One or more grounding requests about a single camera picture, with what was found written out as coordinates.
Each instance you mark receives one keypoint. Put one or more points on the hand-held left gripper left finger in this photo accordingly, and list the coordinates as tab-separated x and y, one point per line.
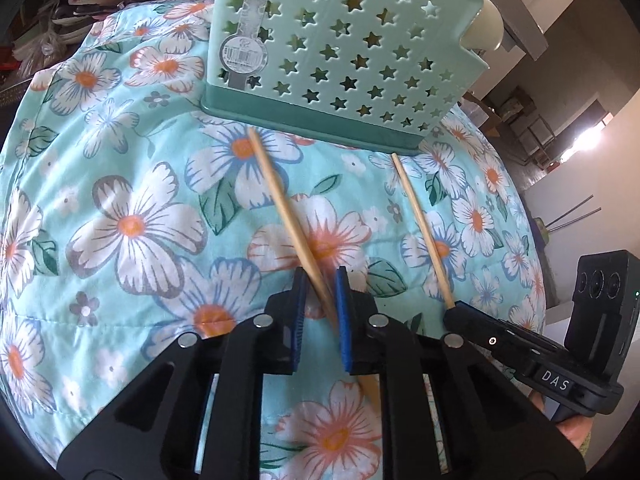
300	320

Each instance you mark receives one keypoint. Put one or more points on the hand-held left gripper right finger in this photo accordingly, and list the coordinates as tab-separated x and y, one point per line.
342	325

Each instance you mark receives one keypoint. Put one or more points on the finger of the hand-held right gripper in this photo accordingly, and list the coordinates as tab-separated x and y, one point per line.
480	330

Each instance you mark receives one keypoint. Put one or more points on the light wooden chopstick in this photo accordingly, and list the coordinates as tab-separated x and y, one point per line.
280	200
420	220

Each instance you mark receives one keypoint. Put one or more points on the green star-holed utensil holder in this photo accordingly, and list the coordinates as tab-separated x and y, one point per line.
300	127

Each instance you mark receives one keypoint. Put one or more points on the white ceramic soup spoon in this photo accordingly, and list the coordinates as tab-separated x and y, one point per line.
485	27

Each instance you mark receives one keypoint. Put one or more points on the person's right hand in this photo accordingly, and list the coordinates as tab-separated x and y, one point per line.
577	432

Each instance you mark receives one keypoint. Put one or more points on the floral light blue blanket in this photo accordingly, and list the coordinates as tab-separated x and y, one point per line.
125	225

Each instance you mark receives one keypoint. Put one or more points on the cardboard boxes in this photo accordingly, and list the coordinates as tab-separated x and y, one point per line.
515	110

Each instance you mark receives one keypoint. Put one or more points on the grey concrete kitchen counter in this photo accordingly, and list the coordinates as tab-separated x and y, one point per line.
520	20

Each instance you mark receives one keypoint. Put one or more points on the plastic bag with brown contents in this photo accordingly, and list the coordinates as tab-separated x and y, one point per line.
42	52

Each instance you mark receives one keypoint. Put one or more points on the stack of white plates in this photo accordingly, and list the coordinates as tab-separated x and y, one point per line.
75	22

